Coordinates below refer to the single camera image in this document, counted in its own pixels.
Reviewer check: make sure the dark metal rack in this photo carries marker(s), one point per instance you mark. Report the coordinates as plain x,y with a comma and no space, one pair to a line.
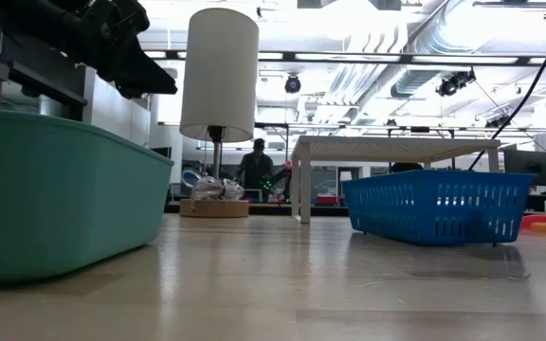
26,76

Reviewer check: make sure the black aluminium table frame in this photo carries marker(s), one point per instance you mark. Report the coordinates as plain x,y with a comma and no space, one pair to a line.
273,209

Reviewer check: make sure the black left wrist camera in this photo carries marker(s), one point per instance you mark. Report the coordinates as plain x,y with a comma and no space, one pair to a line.
131,16

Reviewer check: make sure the white perforated metal shelf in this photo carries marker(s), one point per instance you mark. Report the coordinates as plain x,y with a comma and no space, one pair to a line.
396,149

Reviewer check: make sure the small white table lamp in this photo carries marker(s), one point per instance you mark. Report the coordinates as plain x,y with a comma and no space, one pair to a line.
345,176

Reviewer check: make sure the white shade wooden base lamp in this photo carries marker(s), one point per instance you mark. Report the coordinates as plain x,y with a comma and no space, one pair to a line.
218,71

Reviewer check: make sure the black round ceiling camera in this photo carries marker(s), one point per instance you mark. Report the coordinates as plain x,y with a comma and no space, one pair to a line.
293,84

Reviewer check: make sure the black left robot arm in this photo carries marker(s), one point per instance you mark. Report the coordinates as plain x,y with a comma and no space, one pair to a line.
26,23

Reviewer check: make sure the red box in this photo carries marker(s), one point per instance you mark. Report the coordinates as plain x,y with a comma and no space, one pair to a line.
326,200

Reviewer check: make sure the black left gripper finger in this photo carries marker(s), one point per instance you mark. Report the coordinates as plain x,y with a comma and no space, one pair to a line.
142,76

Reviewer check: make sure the blue plastic basket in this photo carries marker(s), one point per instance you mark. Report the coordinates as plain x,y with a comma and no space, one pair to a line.
434,208

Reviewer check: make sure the red coil wristband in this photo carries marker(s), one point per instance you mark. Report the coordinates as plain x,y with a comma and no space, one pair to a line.
538,220

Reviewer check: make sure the black ceiling rail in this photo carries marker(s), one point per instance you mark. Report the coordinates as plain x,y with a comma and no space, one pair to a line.
349,58

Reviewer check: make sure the black ceiling spotlight cluster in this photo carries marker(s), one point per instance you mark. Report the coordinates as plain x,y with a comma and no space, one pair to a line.
453,84

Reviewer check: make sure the black computer monitor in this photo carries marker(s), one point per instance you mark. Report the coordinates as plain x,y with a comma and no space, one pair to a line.
519,166

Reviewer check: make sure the silver ventilation duct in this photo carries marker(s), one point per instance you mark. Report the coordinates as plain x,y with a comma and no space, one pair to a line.
415,80

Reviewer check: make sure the person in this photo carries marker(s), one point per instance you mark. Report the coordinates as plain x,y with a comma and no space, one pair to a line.
256,170

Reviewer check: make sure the small lit green tree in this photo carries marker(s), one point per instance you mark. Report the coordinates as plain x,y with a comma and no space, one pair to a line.
273,187

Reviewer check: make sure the teal plastic bin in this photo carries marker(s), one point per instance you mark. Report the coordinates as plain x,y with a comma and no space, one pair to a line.
64,199

